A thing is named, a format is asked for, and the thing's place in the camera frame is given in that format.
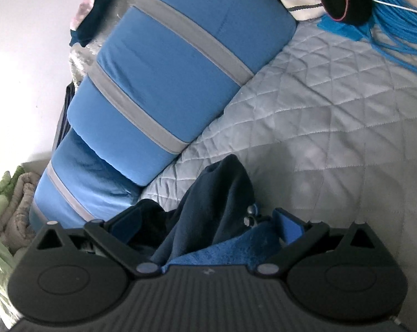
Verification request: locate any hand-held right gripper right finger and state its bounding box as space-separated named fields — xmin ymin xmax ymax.
xmin=255 ymin=207 xmax=380 ymax=279

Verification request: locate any dark blue striped cloth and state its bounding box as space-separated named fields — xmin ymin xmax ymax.
xmin=52 ymin=82 xmax=78 ymax=153

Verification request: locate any grey knit blanket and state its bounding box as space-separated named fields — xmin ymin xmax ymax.
xmin=4 ymin=171 xmax=40 ymax=250

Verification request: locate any blue fleece jacket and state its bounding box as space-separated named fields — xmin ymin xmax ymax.
xmin=127 ymin=154 xmax=287 ymax=274

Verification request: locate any blue cable bundle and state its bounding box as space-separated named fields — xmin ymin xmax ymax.
xmin=362 ymin=0 xmax=417 ymax=75

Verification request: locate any white quilted bedspread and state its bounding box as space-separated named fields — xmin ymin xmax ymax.
xmin=139 ymin=5 xmax=417 ymax=319

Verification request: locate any pink cloth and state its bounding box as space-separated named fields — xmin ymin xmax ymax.
xmin=70 ymin=0 xmax=103 ymax=32

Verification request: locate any blue flat sheet piece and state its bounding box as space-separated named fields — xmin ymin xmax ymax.
xmin=317 ymin=15 xmax=373 ymax=41

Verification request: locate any grey fuzzy blanket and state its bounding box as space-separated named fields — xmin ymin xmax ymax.
xmin=68 ymin=0 xmax=140 ymax=89

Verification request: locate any thin white cable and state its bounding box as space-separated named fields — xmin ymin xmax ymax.
xmin=374 ymin=0 xmax=417 ymax=16

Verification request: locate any blue pillow with grey stripes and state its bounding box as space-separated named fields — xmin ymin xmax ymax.
xmin=29 ymin=128 xmax=143 ymax=236
xmin=67 ymin=0 xmax=298 ymax=188

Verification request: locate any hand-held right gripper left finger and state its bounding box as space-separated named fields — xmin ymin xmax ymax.
xmin=36 ymin=209 xmax=161 ymax=279

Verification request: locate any dark teal garment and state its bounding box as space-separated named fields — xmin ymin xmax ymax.
xmin=68 ymin=0 xmax=133 ymax=47

